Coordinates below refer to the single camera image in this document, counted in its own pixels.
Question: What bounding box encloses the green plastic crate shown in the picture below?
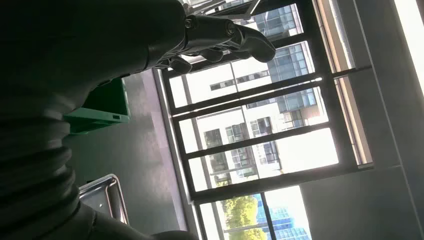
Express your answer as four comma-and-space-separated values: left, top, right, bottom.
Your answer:
63, 77, 131, 135

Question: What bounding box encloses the stainless steel tray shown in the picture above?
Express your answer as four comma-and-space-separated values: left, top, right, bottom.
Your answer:
78, 174, 130, 226

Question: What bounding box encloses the black window frame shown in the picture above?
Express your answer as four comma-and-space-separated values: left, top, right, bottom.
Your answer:
152, 0, 376, 240

